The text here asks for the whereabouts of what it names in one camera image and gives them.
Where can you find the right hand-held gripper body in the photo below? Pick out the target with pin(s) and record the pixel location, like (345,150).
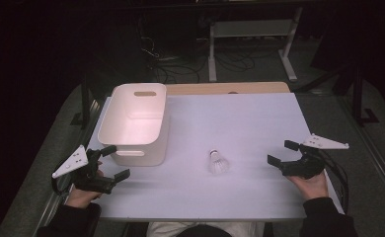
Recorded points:
(304,168)

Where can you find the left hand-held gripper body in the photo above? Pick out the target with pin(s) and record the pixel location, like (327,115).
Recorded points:
(90,181)

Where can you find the white plastic storage bin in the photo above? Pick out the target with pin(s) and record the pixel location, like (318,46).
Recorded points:
(138,118)

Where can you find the white feather shuttlecock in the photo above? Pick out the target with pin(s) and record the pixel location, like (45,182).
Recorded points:
(218,163)

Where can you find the person's left hand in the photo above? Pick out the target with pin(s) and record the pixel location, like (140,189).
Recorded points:
(80,198)

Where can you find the person's right hand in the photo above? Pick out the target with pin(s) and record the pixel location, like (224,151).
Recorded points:
(312,188)

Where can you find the person's light clothing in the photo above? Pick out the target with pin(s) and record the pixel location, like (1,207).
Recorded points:
(180,227)

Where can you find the black metal stand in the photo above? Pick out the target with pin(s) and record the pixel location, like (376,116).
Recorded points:
(358,98)

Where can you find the white metal desk frame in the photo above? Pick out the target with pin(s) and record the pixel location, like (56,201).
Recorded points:
(251,29)

